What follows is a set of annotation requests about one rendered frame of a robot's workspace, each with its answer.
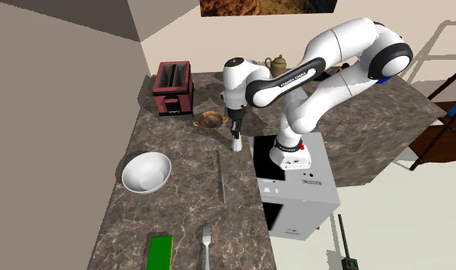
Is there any olive teapot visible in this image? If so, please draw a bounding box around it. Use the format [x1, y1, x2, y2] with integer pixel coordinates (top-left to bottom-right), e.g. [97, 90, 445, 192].
[264, 54, 289, 79]

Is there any long grey knife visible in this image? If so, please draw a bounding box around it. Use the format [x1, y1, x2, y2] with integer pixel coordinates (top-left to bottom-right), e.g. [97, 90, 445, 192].
[215, 150, 228, 205]

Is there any red toaster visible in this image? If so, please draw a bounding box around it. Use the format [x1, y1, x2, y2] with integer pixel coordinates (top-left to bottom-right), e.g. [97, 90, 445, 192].
[152, 61, 195, 118]

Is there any grey robot stand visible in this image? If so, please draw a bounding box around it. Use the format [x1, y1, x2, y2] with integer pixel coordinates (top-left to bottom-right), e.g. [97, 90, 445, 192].
[248, 131, 342, 242]

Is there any white bowl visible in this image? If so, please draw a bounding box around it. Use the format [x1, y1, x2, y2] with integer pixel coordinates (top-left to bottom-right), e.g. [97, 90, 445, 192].
[120, 150, 173, 195]

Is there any black and orange object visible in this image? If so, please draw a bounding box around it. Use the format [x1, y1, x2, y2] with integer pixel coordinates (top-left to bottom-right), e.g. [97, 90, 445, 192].
[313, 62, 351, 82]

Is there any silver fork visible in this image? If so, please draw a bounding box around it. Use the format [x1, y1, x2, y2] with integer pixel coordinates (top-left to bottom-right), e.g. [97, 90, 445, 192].
[202, 222, 213, 270]

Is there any green flat box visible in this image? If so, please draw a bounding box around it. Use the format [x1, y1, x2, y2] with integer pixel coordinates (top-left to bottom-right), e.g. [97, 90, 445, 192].
[145, 232, 175, 270]

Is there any black radio with antenna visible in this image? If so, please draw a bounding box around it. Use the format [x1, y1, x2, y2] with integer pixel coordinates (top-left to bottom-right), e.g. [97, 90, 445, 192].
[337, 213, 359, 270]

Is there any brown wooden shelf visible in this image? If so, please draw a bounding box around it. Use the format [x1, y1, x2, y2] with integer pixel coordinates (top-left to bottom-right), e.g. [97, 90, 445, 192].
[409, 62, 456, 172]

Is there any brown two-handled bowl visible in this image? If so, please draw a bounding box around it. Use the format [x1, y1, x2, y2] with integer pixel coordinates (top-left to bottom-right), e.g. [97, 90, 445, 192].
[192, 110, 229, 131]

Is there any brown wall picture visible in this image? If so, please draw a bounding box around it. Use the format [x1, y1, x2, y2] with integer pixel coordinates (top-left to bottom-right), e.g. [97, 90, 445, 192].
[199, 0, 339, 18]

